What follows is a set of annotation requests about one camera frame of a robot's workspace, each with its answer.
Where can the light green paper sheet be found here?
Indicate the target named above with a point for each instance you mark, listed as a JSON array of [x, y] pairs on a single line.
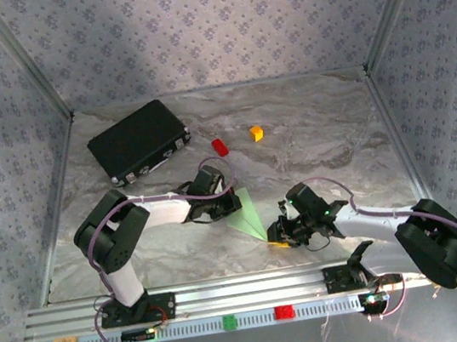
[[246, 215]]

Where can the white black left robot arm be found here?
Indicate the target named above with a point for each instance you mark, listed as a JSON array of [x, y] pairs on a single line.
[[161, 211]]

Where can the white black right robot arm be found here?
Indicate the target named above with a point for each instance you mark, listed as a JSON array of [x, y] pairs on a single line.
[[369, 223]]

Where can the red oblong block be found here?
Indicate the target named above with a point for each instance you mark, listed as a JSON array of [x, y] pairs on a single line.
[[220, 147]]

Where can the yellow orange cube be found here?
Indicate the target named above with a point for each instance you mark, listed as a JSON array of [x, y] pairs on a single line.
[[256, 133]]

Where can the red studded toy brick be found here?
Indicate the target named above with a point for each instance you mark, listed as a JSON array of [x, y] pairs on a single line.
[[284, 312]]

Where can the green toy brick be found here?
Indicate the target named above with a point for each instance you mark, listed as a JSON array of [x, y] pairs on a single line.
[[229, 322]]

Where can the black right controller board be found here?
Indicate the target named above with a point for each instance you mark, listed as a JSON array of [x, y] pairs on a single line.
[[373, 300]]

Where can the black controller board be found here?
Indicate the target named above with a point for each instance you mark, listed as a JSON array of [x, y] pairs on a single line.
[[137, 336], [373, 300]]

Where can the black hard case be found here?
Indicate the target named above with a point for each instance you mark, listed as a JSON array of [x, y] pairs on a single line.
[[133, 140]]

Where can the black left controller board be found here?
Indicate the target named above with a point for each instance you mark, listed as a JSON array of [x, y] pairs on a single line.
[[137, 336]]

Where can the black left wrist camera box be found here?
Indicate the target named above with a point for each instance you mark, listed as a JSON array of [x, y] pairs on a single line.
[[208, 179]]

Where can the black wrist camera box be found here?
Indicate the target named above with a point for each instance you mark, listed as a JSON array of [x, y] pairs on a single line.
[[303, 198], [208, 179]]

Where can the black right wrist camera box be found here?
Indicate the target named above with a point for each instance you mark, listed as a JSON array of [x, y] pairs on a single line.
[[303, 198]]

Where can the aluminium mounting rail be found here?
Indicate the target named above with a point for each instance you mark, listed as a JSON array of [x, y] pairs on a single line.
[[250, 290]]

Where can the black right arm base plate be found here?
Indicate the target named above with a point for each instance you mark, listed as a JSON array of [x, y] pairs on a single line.
[[339, 278]]

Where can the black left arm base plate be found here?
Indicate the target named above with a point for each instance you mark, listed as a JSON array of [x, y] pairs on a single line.
[[163, 307]]

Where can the aluminium table edge rail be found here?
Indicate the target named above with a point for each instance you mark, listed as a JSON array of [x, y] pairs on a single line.
[[395, 133], [60, 196]]

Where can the aluminium frame post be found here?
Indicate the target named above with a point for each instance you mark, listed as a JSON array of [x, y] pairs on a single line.
[[29, 59], [393, 4]]

